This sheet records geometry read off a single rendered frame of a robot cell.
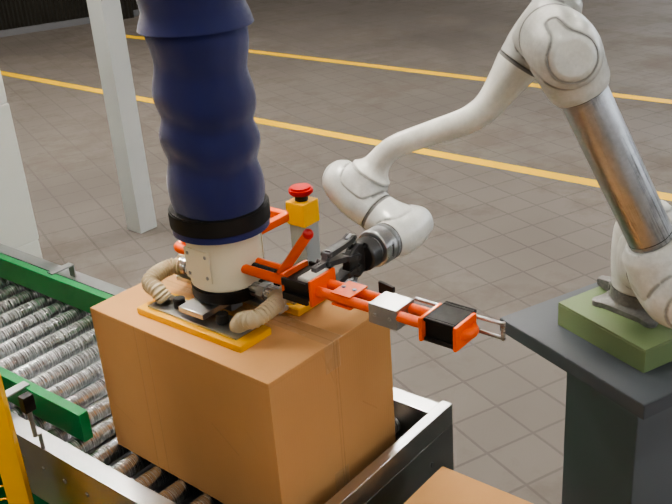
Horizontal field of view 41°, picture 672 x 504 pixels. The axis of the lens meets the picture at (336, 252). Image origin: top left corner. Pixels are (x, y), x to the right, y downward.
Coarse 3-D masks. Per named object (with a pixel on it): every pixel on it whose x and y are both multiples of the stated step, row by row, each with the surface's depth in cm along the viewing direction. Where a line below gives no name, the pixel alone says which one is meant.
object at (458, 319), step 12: (432, 312) 172; (444, 312) 172; (456, 312) 172; (468, 312) 171; (420, 324) 171; (432, 324) 171; (444, 324) 168; (456, 324) 168; (468, 324) 169; (420, 336) 172; (432, 336) 172; (444, 336) 170; (456, 336) 167; (456, 348) 168
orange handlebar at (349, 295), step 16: (272, 208) 231; (272, 224) 223; (256, 272) 198; (272, 272) 196; (320, 288) 188; (336, 288) 186; (352, 288) 186; (336, 304) 186; (352, 304) 182; (416, 304) 179; (400, 320) 176; (416, 320) 173; (464, 336) 168
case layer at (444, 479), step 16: (432, 480) 213; (448, 480) 213; (464, 480) 212; (416, 496) 208; (432, 496) 208; (448, 496) 207; (464, 496) 207; (480, 496) 207; (496, 496) 206; (512, 496) 206
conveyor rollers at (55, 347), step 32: (0, 288) 331; (0, 320) 304; (32, 320) 302; (64, 320) 301; (0, 352) 285; (32, 352) 283; (64, 352) 282; (96, 352) 280; (64, 384) 263; (96, 384) 261; (96, 416) 250; (160, 480) 222
